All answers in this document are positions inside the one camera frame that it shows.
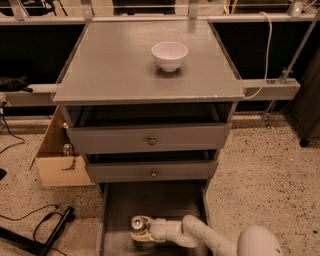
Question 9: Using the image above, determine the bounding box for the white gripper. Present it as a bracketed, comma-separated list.
[130, 216, 167, 242]

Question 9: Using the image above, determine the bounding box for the green soda can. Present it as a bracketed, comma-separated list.
[131, 216, 147, 234]

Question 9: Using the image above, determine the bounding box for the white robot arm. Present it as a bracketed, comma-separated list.
[130, 215, 283, 256]

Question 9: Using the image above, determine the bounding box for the grey bottom drawer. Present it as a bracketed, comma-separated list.
[95, 180, 213, 256]

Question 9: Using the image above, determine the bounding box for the grey drawer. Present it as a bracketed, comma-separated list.
[87, 161, 218, 183]
[67, 123, 231, 154]
[95, 180, 213, 256]

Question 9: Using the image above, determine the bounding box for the grey middle drawer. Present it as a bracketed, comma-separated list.
[87, 161, 218, 183]

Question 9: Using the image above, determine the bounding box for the grey top drawer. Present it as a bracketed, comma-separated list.
[67, 123, 231, 154]

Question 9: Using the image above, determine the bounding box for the grey drawer cabinet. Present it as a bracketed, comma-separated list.
[54, 21, 243, 169]

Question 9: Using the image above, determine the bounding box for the open cardboard box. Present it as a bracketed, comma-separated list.
[35, 107, 92, 187]

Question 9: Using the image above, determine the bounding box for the small bottle in box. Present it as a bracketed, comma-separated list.
[62, 143, 73, 156]

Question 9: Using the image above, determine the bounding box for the white ceramic bowl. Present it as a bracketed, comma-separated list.
[151, 41, 188, 72]

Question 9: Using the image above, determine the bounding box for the black floor cable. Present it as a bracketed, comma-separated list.
[0, 101, 26, 155]

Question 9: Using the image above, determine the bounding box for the white hanging cable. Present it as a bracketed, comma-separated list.
[243, 11, 274, 101]

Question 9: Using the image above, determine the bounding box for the black cloth on rail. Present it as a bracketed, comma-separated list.
[0, 76, 33, 92]

